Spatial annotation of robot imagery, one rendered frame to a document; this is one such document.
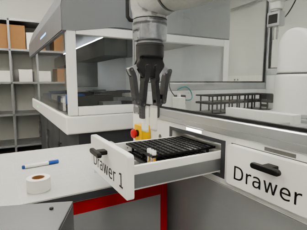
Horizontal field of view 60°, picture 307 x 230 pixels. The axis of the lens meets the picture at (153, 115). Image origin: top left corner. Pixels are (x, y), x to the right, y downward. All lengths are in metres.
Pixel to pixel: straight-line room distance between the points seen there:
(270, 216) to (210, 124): 0.30
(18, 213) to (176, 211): 0.63
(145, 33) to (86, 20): 0.91
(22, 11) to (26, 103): 1.47
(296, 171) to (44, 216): 0.51
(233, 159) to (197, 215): 0.29
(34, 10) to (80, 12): 3.47
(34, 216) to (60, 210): 0.05
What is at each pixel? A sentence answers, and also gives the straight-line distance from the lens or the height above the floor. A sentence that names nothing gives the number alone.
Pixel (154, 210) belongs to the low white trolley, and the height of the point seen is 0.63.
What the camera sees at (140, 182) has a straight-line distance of 0.67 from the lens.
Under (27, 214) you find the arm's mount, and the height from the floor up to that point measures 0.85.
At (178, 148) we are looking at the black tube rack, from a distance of 0.79.
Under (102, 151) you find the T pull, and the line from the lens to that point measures 0.74.
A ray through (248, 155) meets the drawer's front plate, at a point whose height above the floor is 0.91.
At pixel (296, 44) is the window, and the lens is 0.67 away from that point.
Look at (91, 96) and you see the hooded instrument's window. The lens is 1.57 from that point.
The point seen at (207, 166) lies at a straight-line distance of 0.78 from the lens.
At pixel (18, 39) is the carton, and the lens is 4.48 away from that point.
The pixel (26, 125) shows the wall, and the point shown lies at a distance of 4.95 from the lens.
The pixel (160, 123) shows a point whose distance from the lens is 1.06.
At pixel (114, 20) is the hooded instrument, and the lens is 1.63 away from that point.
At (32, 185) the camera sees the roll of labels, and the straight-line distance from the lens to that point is 0.90.
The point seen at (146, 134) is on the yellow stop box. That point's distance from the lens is 1.14.
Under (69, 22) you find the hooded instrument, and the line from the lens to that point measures 1.55.
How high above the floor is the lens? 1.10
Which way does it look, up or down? 7 degrees down
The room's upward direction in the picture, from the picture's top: straight up
